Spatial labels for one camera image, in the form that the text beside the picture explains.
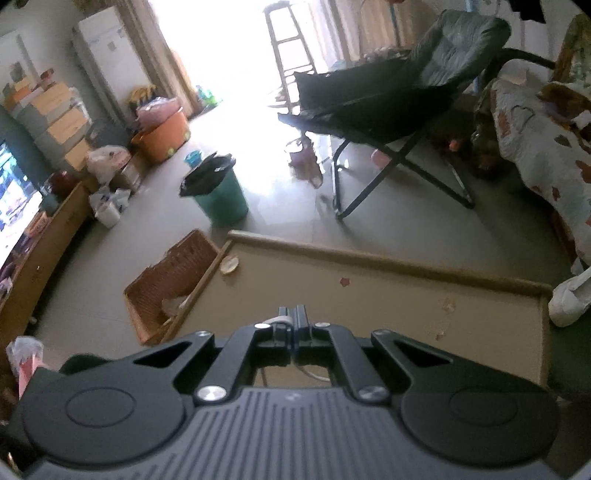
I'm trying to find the green toy bottles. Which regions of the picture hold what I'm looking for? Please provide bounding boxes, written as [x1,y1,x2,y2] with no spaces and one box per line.
[195,84,221,110]

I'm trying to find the floral sofa cover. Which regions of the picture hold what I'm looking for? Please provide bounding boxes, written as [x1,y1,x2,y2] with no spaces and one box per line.
[538,13,591,125]

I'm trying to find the black curved armrest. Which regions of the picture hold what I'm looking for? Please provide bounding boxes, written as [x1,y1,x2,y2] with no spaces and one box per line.
[501,46,557,70]

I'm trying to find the black folding chair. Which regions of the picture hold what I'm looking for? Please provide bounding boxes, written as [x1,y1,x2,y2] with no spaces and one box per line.
[277,9,513,221]

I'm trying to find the patchwork quilt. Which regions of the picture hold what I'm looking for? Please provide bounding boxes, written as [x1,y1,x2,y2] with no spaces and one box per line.
[489,59,591,271]

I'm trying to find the wooden ladder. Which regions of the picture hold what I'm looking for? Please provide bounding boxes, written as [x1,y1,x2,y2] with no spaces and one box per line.
[263,0,319,114]

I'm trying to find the orange storage tub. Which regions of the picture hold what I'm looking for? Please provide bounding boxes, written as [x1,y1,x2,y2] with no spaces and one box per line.
[130,109,192,165]

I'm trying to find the white crumpled cloth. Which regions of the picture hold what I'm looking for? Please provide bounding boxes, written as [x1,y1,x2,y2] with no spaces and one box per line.
[161,295,190,319]

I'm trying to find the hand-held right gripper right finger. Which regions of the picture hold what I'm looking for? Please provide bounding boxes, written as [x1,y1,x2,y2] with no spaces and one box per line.
[295,305,455,404]

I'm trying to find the large printed plastic bag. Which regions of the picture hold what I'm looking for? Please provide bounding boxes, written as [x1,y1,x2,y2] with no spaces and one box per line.
[87,145,133,185]

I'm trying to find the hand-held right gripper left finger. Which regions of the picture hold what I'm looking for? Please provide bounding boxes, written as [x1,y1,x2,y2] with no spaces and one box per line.
[131,305,295,403]

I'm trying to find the television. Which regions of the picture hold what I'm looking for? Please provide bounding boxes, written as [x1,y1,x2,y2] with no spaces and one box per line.
[0,138,44,271]

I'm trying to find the wooden television cabinet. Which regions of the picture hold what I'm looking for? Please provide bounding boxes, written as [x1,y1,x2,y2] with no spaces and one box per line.
[0,180,95,333]

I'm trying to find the pink plastic bag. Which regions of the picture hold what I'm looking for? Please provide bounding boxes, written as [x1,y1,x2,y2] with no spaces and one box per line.
[6,336,46,400]

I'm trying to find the white standing air conditioner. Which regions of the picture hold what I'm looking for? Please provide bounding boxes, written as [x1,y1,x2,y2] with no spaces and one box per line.
[71,6,153,134]

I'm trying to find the small white plastic bag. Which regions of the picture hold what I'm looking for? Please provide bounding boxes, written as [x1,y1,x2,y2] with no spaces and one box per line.
[89,187,132,229]

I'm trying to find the pink basket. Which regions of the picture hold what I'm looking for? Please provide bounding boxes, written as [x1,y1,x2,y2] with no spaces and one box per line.
[136,97,182,126]

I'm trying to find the white sneaker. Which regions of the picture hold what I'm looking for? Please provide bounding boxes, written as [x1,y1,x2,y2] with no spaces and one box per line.
[548,265,591,328]

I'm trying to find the dark hanging garment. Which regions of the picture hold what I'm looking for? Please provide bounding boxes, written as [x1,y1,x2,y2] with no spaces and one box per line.
[508,0,552,24]

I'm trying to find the white shoelace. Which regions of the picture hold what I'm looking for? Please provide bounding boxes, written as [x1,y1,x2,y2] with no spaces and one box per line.
[262,313,331,383]

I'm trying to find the wicker basket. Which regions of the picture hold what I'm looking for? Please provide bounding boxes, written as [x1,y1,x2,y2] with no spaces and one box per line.
[123,229,223,347]

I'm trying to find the green trash bin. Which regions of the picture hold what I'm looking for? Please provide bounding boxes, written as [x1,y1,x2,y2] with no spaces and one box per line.
[191,168,250,227]

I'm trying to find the brown curtain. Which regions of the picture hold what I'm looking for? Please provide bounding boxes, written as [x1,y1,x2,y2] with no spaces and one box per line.
[113,0,197,118]

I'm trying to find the stack of plastic drawers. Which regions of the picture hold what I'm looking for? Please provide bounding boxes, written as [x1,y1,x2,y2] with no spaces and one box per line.
[4,78,95,174]

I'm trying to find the yellow toy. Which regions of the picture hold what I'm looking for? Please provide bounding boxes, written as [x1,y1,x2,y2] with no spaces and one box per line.
[128,84,155,108]

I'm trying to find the dark red round jar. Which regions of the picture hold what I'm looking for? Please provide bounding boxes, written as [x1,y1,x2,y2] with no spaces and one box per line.
[50,171,78,200]

